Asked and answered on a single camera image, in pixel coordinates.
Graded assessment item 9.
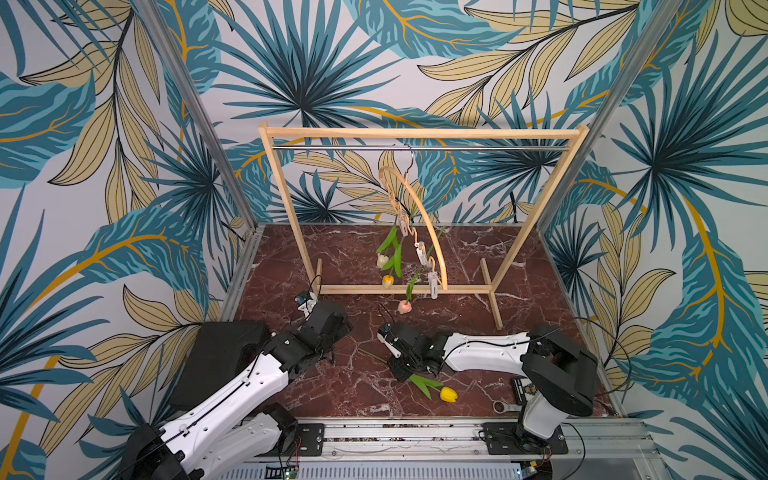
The pink tulip flower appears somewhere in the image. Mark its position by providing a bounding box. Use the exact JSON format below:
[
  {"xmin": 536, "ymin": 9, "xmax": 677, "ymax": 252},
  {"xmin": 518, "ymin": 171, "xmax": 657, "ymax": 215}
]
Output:
[{"xmin": 397, "ymin": 267, "xmax": 424, "ymax": 315}]

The white tulip flower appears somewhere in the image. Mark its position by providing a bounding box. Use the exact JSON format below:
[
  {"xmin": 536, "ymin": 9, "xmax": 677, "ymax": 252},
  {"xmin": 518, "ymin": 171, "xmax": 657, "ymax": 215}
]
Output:
[{"xmin": 376, "ymin": 225, "xmax": 401, "ymax": 270}]

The tan wavy clothes hanger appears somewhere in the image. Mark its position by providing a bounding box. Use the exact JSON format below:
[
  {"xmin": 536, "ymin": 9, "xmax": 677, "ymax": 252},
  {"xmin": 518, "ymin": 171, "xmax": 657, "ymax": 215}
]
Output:
[{"xmin": 379, "ymin": 145, "xmax": 448, "ymax": 292}]

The yellow orange tulip flower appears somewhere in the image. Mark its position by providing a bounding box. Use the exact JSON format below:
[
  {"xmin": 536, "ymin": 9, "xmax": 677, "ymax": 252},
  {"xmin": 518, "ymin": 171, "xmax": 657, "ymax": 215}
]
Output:
[{"xmin": 377, "ymin": 240, "xmax": 402, "ymax": 288}]

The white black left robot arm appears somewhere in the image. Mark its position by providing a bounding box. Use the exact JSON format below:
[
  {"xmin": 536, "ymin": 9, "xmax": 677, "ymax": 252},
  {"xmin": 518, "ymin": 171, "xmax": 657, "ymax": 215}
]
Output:
[{"xmin": 114, "ymin": 301, "xmax": 352, "ymax": 479}]

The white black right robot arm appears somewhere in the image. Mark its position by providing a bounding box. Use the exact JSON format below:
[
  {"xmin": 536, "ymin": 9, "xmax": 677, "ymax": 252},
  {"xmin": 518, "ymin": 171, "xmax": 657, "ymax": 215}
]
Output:
[{"xmin": 377, "ymin": 323, "xmax": 597, "ymax": 443}]

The silver wrench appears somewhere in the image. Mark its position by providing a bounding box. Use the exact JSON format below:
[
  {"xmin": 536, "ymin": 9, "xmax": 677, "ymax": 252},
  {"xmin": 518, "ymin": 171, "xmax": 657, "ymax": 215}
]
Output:
[{"xmin": 492, "ymin": 401, "xmax": 523, "ymax": 415}]

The black electronics board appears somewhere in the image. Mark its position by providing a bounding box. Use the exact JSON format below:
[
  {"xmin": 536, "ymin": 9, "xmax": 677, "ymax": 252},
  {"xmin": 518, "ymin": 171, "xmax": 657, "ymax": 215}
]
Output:
[{"xmin": 510, "ymin": 377, "xmax": 537, "ymax": 405}]

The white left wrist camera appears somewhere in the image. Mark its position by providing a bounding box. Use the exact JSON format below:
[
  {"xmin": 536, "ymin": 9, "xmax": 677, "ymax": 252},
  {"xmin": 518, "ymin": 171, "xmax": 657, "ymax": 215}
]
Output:
[{"xmin": 295, "ymin": 290, "xmax": 318, "ymax": 318}]

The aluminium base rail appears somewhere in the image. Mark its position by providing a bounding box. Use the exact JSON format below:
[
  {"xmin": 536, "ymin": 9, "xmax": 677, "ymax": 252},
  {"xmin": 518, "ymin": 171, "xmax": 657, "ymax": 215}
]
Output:
[{"xmin": 224, "ymin": 417, "xmax": 671, "ymax": 479}]

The wooden clothes rack frame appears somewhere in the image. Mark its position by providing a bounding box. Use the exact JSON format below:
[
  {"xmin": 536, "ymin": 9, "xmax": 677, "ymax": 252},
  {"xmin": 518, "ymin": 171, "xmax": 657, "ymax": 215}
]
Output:
[{"xmin": 258, "ymin": 122, "xmax": 590, "ymax": 330}]

